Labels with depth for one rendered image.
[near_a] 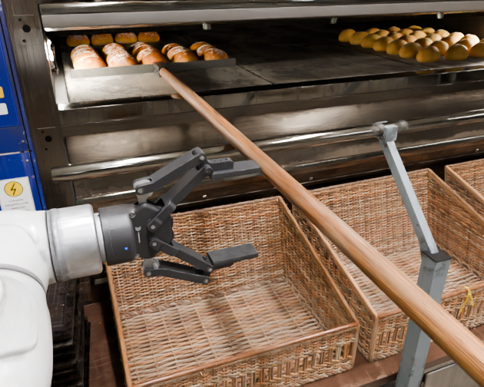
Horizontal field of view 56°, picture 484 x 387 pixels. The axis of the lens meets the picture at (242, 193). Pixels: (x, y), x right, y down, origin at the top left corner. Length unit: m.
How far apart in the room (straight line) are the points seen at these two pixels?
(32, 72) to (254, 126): 0.61
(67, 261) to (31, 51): 0.71
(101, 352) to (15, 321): 0.89
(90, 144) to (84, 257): 0.73
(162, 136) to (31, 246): 0.79
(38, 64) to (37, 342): 0.83
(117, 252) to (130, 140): 0.73
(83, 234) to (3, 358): 0.18
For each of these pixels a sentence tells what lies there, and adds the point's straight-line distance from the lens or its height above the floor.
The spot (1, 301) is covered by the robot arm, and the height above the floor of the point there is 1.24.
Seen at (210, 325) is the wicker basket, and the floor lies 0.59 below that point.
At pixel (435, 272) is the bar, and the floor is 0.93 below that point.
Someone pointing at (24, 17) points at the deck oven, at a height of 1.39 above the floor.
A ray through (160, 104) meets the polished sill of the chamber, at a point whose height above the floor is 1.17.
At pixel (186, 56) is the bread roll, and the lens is 1.62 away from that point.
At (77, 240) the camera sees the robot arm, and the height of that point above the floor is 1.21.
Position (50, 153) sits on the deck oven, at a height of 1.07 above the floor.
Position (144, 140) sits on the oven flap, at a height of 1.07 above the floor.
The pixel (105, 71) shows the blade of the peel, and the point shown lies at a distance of 1.56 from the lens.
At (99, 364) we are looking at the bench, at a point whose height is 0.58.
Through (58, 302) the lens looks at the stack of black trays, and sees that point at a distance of 1.12.
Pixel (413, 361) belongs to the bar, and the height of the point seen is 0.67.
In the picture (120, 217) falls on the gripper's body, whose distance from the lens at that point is 0.58.
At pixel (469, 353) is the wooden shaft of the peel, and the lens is 0.46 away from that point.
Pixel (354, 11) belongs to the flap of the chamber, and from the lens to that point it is 1.25.
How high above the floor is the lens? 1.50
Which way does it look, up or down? 27 degrees down
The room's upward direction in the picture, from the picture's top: straight up
